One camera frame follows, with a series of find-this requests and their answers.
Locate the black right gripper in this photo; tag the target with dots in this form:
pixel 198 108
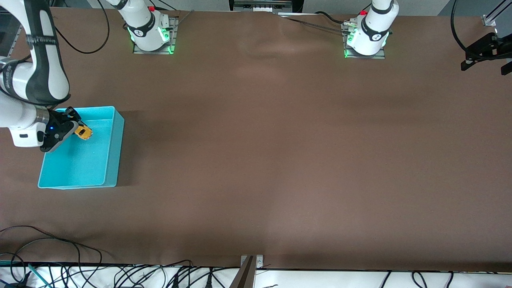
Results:
pixel 58 123

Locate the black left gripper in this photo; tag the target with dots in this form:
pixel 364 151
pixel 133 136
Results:
pixel 481 47

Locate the yellow beetle toy car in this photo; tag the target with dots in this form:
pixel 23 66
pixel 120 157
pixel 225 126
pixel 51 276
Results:
pixel 84 132

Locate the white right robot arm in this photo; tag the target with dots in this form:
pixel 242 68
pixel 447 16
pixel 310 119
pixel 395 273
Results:
pixel 40 60

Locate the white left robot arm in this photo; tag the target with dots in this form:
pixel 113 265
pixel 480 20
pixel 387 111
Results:
pixel 374 28

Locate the teal plastic bin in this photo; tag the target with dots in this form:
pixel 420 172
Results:
pixel 88 168

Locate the black power strip device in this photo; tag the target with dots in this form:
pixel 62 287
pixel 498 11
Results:
pixel 264 4

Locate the aluminium profile post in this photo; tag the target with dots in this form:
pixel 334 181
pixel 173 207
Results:
pixel 490 19

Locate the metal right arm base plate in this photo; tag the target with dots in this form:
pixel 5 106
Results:
pixel 172 38

